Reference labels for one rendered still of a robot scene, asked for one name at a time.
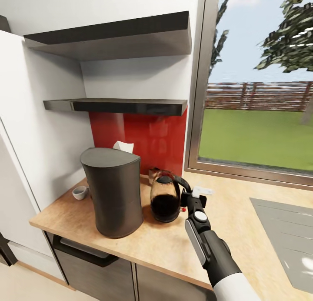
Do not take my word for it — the coffee cup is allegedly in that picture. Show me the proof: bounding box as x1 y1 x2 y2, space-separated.
72 186 90 200

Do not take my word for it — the electric kettle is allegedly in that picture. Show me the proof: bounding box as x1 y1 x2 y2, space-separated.
150 170 192 223

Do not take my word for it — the paper coffee filter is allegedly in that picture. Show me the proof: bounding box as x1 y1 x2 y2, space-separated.
113 140 134 154

